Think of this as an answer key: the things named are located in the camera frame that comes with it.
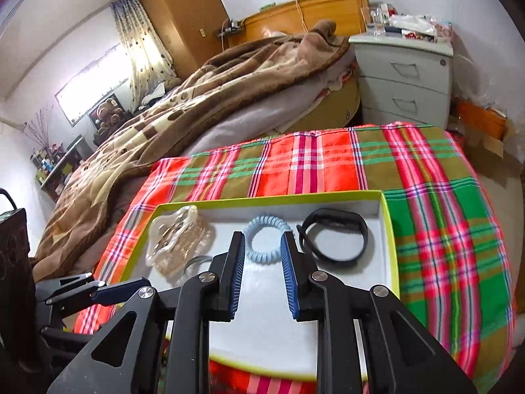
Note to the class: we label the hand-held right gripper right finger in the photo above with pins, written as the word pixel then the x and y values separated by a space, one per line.
pixel 289 279

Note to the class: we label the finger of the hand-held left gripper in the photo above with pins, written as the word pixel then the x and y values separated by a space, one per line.
pixel 119 290
pixel 65 333

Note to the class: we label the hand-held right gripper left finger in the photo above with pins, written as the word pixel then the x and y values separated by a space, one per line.
pixel 237 275

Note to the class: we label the white box with green rim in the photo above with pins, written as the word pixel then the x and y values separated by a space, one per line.
pixel 262 336

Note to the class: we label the clear pearly hair claw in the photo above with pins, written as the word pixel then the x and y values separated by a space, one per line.
pixel 176 234

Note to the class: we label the black wristband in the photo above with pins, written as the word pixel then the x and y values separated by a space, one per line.
pixel 336 214

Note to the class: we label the cluttered dark shelf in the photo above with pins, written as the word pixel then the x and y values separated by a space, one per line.
pixel 57 168

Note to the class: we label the red green plaid cloth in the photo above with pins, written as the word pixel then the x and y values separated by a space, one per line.
pixel 430 234

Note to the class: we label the dried branches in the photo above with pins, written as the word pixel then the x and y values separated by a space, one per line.
pixel 39 127

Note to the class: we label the brown patterned blanket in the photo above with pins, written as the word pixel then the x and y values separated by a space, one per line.
pixel 164 131

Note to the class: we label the lilac bed sheet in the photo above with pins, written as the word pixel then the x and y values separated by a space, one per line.
pixel 262 106

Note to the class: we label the brown teddy bear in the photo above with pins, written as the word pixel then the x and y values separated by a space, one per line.
pixel 107 113

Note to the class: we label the bright window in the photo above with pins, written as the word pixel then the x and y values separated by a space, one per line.
pixel 90 86

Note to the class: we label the white nightstand with drawers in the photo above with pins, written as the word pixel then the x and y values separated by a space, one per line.
pixel 402 82

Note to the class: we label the dotted curtain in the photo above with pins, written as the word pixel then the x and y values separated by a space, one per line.
pixel 139 49

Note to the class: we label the orange cardboard box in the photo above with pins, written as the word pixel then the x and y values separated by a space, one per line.
pixel 480 119

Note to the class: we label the tall wooden wardrobe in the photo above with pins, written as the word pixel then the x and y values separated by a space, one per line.
pixel 176 20

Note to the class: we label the clear drinking glass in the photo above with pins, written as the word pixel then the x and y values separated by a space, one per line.
pixel 375 22

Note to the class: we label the wooden bed headboard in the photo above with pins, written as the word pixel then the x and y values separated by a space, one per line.
pixel 328 8

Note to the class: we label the pile of packets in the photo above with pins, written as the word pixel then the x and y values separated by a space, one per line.
pixel 418 24

